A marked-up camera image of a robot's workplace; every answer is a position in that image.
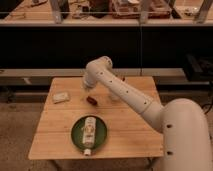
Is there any white sponge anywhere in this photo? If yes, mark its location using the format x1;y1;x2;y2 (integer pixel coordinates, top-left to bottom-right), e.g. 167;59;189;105
53;92;70;103

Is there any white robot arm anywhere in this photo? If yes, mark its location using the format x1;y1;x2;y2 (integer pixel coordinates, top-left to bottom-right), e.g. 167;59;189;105
83;56;213;171

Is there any green plate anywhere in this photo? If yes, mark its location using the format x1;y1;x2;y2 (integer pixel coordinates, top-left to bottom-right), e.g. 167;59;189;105
70;115;108;156

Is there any white plastic bottle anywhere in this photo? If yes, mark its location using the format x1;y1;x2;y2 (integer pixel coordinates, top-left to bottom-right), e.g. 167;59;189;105
82;117;96;156

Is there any wooden table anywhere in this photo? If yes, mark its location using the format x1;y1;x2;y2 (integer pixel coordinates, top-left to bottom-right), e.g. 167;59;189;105
28;77;163;160

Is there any black equipment box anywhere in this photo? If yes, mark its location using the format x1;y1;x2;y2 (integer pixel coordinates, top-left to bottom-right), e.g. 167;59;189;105
183;54;213;82

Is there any long wooden workbench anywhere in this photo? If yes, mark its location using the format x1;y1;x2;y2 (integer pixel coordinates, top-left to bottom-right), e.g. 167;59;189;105
0;0;213;27

